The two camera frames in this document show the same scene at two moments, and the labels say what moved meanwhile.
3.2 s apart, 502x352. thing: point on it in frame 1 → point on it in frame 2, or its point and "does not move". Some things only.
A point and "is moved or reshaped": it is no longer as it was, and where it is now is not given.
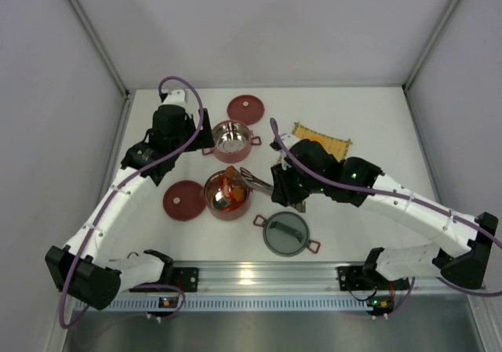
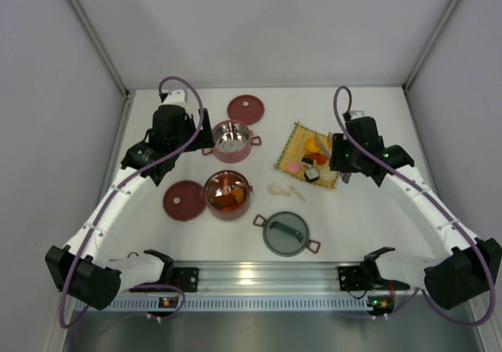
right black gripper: (282, 185) → (337, 157)
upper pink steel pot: (232, 140) does not move
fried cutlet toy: (238, 194) does not move
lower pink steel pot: (227, 194) does not move
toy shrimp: (226, 186) does not move
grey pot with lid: (286, 234) does not move
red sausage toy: (230, 173) → (223, 200)
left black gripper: (204, 133) does not move
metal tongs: (261, 186) is moved or reshaped
